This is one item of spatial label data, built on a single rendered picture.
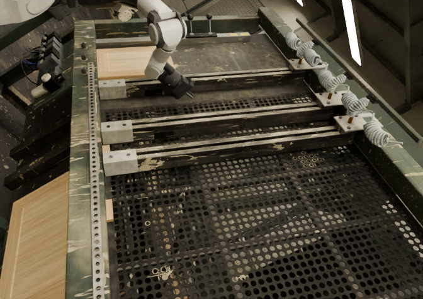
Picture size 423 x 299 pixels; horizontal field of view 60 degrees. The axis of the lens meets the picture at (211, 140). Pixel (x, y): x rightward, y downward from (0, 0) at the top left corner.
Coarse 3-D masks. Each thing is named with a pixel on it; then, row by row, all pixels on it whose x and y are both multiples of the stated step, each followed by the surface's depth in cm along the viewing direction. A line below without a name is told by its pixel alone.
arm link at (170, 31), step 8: (160, 24) 136; (168, 24) 137; (176, 24) 138; (160, 32) 135; (168, 32) 137; (176, 32) 139; (160, 40) 137; (168, 40) 139; (176, 40) 140; (160, 48) 144; (168, 48) 142; (160, 56) 149; (168, 56) 148
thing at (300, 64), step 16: (304, 48) 189; (304, 64) 198; (112, 80) 179; (128, 80) 180; (144, 80) 182; (208, 80) 187; (224, 80) 189; (240, 80) 192; (256, 80) 194; (272, 80) 197; (288, 80) 200; (112, 96) 178; (128, 96) 181
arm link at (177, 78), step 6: (174, 72) 166; (174, 78) 166; (180, 78) 169; (168, 84) 167; (174, 84) 168; (180, 84) 171; (186, 84) 172; (192, 84) 173; (174, 90) 172; (180, 90) 173; (186, 90) 173; (174, 96) 175; (180, 96) 175
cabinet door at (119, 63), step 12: (108, 48) 213; (120, 48) 214; (132, 48) 215; (144, 48) 216; (108, 60) 203; (120, 60) 204; (132, 60) 205; (144, 60) 206; (168, 60) 208; (108, 72) 194; (120, 72) 195; (132, 72) 195
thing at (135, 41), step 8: (96, 40) 215; (104, 40) 216; (112, 40) 216; (120, 40) 217; (128, 40) 218; (136, 40) 219; (144, 40) 219; (184, 40) 226; (192, 40) 227; (200, 40) 229; (208, 40) 230; (216, 40) 231; (224, 40) 233; (232, 40) 234; (240, 40) 236; (248, 40) 237; (96, 48) 215
